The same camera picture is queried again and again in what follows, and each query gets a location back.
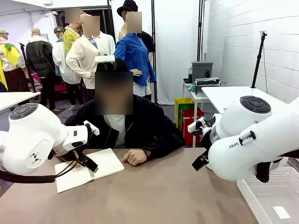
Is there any grey box appliance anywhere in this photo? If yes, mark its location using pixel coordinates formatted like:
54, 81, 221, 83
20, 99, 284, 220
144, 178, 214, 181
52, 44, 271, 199
191, 61, 214, 82

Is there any white perforated plastic basket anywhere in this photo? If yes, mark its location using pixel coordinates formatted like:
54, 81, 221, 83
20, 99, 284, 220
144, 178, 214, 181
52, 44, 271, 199
236, 167, 299, 224

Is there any person's left forearm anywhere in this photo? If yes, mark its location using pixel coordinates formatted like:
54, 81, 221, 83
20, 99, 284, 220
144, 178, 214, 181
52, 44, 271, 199
146, 133, 185, 161

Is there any large white table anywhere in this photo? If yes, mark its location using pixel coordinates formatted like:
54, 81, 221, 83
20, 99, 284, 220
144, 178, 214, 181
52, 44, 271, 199
201, 85, 290, 115

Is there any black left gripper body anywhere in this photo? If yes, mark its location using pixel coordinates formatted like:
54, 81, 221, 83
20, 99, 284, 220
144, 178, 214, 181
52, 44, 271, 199
52, 149, 82, 164

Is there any mannequin in cream shirt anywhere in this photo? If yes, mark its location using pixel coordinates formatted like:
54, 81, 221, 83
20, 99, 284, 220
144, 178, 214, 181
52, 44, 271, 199
65, 15, 103, 105

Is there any person wearing black jacket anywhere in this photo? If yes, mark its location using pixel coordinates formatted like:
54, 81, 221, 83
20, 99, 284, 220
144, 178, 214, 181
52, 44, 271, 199
64, 58, 185, 161

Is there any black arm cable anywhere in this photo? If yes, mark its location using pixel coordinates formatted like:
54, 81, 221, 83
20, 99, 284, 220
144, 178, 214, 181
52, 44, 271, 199
256, 153, 299, 183
0, 149, 81, 184

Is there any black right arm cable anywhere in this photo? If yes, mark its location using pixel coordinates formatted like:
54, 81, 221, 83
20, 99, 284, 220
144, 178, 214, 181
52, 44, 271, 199
256, 153, 299, 183

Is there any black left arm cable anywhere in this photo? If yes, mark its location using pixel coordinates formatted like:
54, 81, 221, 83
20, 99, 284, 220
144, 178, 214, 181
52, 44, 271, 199
0, 149, 81, 184

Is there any mannequin with cap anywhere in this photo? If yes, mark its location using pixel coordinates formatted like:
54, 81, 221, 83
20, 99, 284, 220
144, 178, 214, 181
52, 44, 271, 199
51, 26, 81, 111

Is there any white spiral notebook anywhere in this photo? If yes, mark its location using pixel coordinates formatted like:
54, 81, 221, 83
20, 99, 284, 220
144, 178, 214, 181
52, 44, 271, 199
54, 147, 125, 194

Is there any white head-mounted camera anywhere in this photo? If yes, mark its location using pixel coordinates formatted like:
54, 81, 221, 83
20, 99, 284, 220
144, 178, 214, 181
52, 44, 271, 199
94, 54, 116, 64

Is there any red bag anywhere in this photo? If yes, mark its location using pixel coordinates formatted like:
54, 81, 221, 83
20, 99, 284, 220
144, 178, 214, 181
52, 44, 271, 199
181, 108, 205, 147

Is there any mannequin in blue shirt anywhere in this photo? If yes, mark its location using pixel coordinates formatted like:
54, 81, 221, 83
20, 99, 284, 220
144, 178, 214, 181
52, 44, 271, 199
113, 11, 157, 98

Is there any short black tripod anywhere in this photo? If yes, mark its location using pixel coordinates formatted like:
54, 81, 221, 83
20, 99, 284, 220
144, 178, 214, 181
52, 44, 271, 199
18, 42, 37, 93

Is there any mannequin in black shirt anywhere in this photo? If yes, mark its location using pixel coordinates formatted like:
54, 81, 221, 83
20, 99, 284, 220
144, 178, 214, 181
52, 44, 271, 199
140, 31, 155, 98

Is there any mannequin in white shirt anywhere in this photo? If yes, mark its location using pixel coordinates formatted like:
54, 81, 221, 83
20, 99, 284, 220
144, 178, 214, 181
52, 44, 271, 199
92, 31, 117, 59

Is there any black bucket hat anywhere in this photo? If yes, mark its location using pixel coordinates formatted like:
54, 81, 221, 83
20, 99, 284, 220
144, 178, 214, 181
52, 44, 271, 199
116, 0, 138, 17

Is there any tall black camera tripod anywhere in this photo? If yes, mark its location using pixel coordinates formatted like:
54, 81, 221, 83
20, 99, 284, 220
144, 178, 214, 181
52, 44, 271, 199
250, 30, 268, 89

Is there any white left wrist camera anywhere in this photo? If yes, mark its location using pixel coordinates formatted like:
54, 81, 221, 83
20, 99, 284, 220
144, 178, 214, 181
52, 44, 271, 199
83, 120, 100, 136

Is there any mannequin in yellow shirt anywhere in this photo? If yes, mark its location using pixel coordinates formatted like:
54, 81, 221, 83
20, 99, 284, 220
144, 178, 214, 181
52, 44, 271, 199
63, 8, 82, 56

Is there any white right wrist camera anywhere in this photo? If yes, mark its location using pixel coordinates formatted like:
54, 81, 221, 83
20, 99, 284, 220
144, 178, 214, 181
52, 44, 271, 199
188, 118, 206, 135

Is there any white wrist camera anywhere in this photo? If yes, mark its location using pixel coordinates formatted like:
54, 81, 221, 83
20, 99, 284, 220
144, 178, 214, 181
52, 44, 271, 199
83, 120, 100, 136
188, 118, 206, 135

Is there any grey tray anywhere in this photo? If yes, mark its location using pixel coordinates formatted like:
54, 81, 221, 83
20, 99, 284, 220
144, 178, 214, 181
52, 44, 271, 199
194, 78, 221, 96

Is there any black light stand pole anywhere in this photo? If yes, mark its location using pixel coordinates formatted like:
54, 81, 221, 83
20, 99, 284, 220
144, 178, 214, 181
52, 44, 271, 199
197, 0, 204, 63
150, 0, 157, 105

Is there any person's left hand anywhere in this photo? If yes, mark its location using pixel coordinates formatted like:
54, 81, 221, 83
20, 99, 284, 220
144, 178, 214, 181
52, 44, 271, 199
122, 148, 148, 166

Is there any small white side table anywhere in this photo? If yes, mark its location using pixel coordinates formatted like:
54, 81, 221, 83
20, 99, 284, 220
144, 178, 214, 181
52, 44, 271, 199
183, 80, 211, 147

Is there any mannequin in dark green jacket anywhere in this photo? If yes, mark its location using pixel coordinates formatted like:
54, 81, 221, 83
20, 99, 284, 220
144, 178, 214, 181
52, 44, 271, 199
25, 28, 57, 112

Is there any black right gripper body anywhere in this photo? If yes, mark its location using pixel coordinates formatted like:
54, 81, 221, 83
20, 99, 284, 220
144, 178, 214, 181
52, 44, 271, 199
199, 127, 215, 153

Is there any white table with legs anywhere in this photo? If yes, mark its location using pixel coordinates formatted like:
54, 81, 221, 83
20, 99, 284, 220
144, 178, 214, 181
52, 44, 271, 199
0, 91, 42, 113

